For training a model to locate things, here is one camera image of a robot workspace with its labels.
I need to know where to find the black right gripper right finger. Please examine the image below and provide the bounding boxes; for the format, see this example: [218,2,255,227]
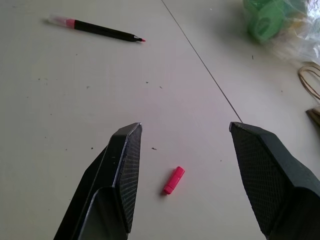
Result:
[228,121,320,240]

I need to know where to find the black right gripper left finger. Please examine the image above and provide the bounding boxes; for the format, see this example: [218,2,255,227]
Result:
[53,122,143,240]

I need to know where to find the pink pen cap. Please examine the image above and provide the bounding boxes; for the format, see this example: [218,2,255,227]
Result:
[162,166,186,196]

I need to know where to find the black pink marker pen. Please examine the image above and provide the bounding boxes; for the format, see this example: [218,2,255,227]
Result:
[47,14,147,43]

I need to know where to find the tan rubber bands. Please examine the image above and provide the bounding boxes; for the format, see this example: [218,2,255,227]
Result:
[297,63,320,131]

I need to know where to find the clear plastic bag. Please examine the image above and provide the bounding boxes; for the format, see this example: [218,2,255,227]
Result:
[241,0,320,66]

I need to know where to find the green tape roll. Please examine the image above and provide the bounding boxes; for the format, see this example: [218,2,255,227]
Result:
[247,1,292,43]

